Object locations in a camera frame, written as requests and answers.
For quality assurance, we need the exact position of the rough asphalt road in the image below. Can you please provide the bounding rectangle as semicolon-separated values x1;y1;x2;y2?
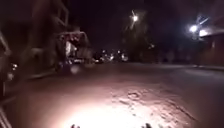
0;61;224;128

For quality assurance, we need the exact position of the street lamp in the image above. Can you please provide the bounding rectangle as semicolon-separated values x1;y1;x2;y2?
187;14;210;39
129;9;140;28

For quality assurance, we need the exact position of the building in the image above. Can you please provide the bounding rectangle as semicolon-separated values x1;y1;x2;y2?
13;0;94;76

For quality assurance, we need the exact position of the vehicle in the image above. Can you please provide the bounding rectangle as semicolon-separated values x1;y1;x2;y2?
0;31;19;101

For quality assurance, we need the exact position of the wall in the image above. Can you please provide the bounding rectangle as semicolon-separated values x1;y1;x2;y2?
196;31;224;68

